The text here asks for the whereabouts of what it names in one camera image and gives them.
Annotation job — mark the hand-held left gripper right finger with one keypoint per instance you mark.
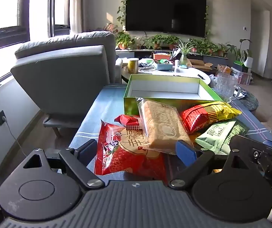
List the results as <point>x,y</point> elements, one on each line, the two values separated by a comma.
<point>185,152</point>

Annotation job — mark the clear storage bin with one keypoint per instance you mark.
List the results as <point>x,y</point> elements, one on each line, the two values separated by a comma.
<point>243,77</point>

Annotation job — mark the black television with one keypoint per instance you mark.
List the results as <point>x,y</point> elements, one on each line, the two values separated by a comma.
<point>164,9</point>

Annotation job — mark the wall outlet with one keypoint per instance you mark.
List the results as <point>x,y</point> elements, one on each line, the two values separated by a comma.
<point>1,118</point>

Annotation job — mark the red noodle packet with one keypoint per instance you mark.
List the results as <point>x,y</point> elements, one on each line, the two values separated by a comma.
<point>126,119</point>

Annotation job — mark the red yellow snack packet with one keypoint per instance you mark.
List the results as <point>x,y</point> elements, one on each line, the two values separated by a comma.
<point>197,118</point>

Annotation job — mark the large-leaf plant in white pot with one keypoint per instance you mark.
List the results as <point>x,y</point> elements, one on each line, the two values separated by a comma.
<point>248,61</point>

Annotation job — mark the white round coffee table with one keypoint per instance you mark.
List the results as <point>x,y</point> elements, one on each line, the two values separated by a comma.
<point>147,73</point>

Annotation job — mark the spider plant in glass vase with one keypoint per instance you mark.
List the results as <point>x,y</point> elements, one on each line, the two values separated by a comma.
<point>182,60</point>

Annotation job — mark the potted green plant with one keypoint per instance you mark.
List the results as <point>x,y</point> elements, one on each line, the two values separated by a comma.
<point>203,46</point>
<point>220,49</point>
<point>172,40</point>
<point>124,39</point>
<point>156,40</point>

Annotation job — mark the yellow can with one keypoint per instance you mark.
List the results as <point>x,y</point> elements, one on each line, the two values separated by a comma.
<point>133,66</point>

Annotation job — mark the orange box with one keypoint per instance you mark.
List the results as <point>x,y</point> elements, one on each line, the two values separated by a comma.
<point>162,57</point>

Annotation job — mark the dark television console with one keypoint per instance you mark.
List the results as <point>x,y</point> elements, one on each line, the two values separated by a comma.
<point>143,54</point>

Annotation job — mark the ivy vines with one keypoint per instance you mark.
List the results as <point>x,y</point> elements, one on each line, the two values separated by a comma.
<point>121,4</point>

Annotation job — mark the large red snack packet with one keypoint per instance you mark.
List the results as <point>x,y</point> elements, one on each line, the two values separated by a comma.
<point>117,156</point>

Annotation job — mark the clear biscuit packet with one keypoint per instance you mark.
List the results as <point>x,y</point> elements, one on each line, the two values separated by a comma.
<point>162,123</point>

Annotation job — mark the red leafy decoration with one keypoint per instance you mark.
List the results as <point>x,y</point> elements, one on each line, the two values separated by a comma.
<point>109,28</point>

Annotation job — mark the open cardboard box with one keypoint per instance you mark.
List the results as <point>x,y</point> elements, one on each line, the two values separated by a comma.
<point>197,63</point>

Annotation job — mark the light blue tray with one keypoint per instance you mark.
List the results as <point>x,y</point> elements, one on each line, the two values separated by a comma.
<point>164,67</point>

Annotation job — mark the glass pitcher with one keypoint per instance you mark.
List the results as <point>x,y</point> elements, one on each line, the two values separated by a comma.
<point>225,85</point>

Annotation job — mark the light green snack packet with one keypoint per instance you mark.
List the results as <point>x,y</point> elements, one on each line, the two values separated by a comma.
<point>216,135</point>

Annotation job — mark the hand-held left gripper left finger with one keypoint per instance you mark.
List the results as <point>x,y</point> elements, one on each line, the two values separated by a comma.
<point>88,152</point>

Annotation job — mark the beige curtain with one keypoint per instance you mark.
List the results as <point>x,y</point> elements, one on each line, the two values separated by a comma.
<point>77,4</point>

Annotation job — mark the dark marble side table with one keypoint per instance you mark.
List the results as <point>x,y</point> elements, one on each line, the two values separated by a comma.
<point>252,102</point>

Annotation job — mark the green cardboard box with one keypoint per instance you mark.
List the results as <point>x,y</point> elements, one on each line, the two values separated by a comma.
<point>130,105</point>

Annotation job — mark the striped blue tablecloth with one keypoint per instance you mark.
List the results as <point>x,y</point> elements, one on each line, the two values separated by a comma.
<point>102,104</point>

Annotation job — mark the grey armchair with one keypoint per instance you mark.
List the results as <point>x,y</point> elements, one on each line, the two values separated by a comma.
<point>62,76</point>

